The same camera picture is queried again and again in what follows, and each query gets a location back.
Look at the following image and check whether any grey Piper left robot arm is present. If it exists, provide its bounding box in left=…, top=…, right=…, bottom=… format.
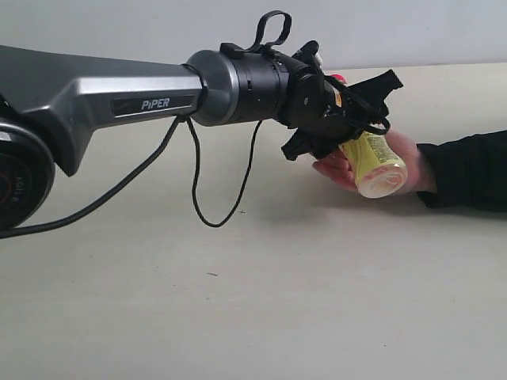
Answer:
left=1, top=41, right=402, bottom=238

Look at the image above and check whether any black cable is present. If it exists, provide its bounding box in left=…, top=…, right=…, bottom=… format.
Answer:
left=0, top=11, right=391, bottom=240

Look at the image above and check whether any yellow bottle with red cap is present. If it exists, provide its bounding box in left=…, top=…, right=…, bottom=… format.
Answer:
left=330, top=74, right=408, bottom=199

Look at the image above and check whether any person's open hand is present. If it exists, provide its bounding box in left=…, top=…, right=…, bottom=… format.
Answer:
left=311, top=130, right=437, bottom=196

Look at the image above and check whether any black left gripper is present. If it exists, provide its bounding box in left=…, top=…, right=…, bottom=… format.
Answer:
left=276, top=40, right=403, bottom=161

